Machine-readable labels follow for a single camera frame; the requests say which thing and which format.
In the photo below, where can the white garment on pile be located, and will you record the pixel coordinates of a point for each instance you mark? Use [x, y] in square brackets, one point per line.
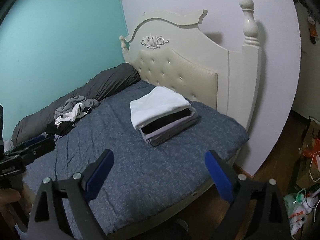
[77, 112]

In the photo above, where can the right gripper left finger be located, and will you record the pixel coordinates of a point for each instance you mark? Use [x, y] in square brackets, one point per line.
[96, 173]

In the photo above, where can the folded grey garment stack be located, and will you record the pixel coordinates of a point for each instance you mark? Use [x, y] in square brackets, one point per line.
[165, 133]

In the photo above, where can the white long sleeve shirt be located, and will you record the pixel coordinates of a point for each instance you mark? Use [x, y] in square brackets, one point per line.
[158, 103]

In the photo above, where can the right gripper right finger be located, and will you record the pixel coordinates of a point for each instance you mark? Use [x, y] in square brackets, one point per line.
[223, 176]

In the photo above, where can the black garment on pile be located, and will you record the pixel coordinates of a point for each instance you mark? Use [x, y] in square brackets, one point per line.
[61, 130]

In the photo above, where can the floor clutter with cables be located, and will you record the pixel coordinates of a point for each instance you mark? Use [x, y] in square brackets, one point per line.
[302, 200]

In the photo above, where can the cream tufted headboard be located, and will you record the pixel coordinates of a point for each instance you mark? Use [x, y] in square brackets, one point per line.
[168, 49]

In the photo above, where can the person left hand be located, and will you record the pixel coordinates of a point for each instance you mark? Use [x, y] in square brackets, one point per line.
[16, 202]

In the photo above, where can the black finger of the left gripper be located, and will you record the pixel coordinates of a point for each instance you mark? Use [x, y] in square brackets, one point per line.
[34, 148]

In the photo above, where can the folded black garment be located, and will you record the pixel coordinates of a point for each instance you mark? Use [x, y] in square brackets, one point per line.
[165, 120]

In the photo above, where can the blue patterned bed cover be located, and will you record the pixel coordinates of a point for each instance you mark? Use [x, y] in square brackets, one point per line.
[144, 180]

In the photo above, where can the dark grey rolled duvet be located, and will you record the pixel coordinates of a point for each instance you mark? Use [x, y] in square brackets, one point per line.
[103, 85]

